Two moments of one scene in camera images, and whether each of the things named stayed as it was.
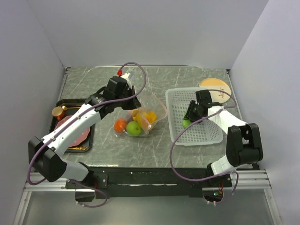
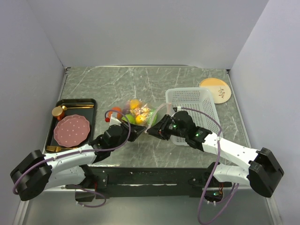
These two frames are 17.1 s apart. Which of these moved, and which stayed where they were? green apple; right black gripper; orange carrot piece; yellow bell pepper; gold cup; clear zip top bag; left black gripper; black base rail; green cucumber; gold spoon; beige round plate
Moved: orange carrot piece; green apple; left black gripper; green cucumber; yellow bell pepper; right black gripper; clear zip top bag
Stayed: beige round plate; gold cup; gold spoon; black base rail
